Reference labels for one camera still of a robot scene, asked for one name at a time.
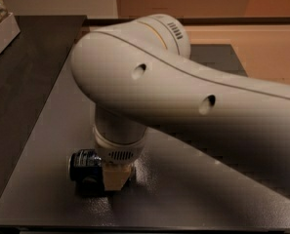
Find dark blue pepsi can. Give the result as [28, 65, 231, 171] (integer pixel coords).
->
[68, 149, 104, 187]

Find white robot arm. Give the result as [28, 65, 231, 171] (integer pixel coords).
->
[71, 15, 290, 195]

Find dark wooden side table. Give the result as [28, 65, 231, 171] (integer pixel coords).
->
[0, 16, 86, 197]

